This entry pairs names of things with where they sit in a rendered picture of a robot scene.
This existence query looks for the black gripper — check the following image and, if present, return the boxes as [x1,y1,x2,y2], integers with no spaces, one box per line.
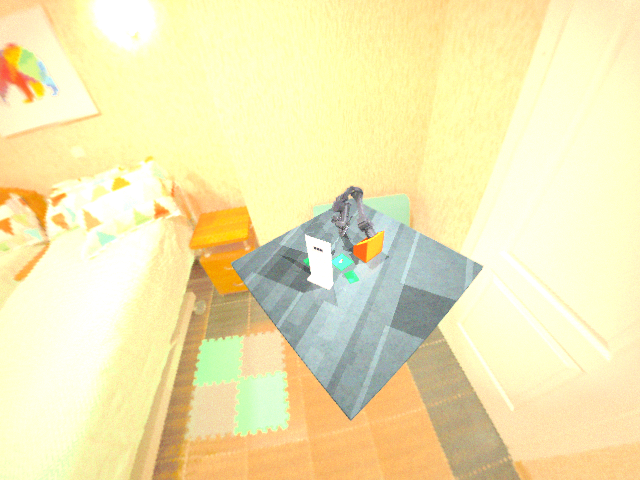
[335,212,350,237]

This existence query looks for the white socket panel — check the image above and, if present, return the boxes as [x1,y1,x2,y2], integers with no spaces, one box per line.
[305,235,333,290]

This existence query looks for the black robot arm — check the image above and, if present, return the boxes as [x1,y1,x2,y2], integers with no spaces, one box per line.
[331,186,378,239]

